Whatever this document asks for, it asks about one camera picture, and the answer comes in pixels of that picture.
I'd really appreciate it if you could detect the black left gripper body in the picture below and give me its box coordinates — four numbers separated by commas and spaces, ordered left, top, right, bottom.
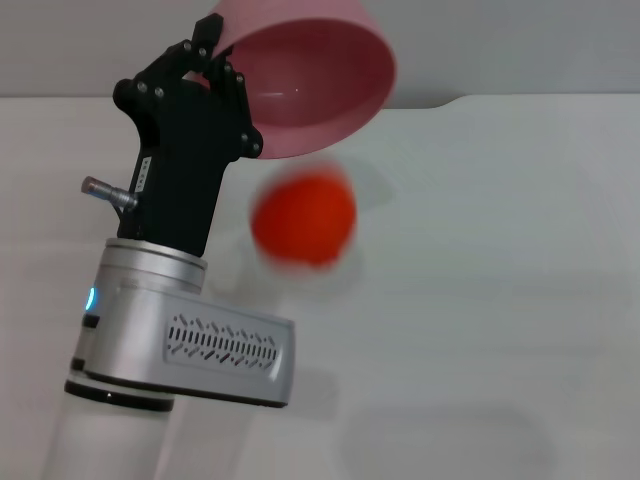
117, 79, 254, 257

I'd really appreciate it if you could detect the pink plastic bowl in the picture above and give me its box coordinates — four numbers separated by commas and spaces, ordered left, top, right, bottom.
207, 0, 399, 160

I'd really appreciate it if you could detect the orange toy fruit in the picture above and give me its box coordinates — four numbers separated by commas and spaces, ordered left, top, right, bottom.
249, 162, 359, 272

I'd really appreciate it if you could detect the silver plug on left gripper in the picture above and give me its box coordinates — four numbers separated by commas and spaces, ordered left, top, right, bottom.
80, 175, 140, 214

